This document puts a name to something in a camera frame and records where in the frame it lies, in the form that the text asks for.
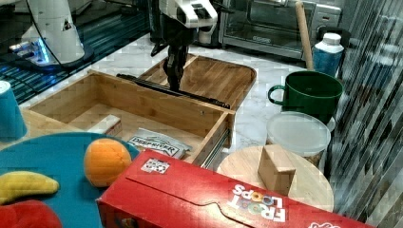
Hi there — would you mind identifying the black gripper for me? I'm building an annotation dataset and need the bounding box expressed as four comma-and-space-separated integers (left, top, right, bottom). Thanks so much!
150, 14, 197, 91

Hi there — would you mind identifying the black drawer handle bar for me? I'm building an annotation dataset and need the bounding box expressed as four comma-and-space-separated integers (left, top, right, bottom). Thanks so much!
117, 73, 231, 109

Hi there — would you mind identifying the light wooden drawer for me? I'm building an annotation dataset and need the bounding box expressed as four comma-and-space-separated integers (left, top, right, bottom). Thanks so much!
27, 71, 235, 165

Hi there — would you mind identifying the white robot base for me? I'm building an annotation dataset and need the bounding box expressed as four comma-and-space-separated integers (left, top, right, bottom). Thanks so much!
8, 0, 93, 68

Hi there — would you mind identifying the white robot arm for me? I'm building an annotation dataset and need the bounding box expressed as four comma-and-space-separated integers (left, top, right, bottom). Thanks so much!
151, 0, 218, 91

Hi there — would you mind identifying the white block in drawer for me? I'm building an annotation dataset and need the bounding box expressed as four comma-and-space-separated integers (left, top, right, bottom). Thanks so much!
88, 115, 122, 136

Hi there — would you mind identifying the dark wooden cutting board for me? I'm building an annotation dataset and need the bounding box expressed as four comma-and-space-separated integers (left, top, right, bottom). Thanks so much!
141, 54, 257, 111

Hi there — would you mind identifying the Deep River chip bag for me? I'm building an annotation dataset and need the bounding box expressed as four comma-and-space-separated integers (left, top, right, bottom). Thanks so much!
128, 128, 193, 159

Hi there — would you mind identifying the silver toaster oven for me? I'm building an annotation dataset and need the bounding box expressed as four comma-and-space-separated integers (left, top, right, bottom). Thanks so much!
219, 0, 342, 60

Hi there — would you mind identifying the orange fruit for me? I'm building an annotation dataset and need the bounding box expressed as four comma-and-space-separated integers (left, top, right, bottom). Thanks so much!
84, 138, 132, 187

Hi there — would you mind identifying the red Froot Loops box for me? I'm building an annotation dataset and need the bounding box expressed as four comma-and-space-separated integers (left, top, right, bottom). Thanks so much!
97, 150, 374, 228

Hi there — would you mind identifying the wooden rolling pin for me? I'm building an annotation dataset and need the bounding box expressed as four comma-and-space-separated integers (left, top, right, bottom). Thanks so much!
296, 0, 314, 70

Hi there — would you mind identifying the green mug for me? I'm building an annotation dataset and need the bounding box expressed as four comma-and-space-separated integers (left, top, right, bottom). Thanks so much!
267, 70, 343, 124

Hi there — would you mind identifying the clear lidded container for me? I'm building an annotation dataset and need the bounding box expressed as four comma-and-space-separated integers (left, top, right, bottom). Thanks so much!
266, 111, 331, 167

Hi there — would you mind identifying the teal plate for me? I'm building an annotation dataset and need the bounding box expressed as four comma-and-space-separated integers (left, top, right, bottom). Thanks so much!
0, 132, 141, 228

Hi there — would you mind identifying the brown wooden block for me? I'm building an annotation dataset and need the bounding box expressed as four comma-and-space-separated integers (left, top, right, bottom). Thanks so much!
258, 144, 296, 196

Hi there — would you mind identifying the white blue bottle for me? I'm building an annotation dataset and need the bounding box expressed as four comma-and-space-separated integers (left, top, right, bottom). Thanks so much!
313, 32, 344, 77

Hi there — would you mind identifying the teal cup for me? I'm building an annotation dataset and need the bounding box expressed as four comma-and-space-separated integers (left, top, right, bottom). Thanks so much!
0, 81, 27, 143

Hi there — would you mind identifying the round wooden board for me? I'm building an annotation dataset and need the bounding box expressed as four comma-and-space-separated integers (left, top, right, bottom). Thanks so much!
217, 146, 334, 212

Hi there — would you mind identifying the yellow banana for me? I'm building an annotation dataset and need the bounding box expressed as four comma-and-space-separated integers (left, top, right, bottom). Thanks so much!
0, 171, 60, 204

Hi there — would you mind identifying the red toy fruit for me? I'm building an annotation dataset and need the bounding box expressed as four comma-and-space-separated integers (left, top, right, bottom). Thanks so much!
0, 199, 63, 228

